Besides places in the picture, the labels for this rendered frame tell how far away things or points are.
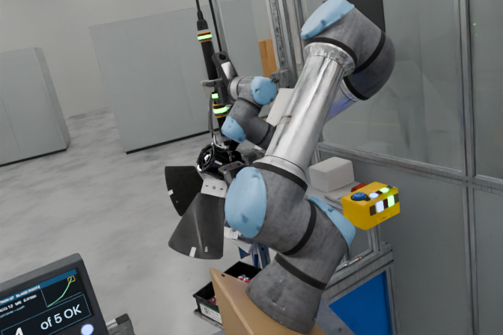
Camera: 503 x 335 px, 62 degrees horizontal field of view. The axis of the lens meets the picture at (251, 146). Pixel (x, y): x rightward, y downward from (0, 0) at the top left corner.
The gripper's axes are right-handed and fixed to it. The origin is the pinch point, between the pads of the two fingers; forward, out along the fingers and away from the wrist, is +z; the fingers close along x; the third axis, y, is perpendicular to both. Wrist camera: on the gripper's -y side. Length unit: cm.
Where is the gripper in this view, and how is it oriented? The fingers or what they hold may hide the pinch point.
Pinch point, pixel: (210, 79)
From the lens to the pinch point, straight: 147.0
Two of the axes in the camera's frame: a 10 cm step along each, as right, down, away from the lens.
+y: 1.8, 9.4, 2.9
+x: 8.4, -3.0, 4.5
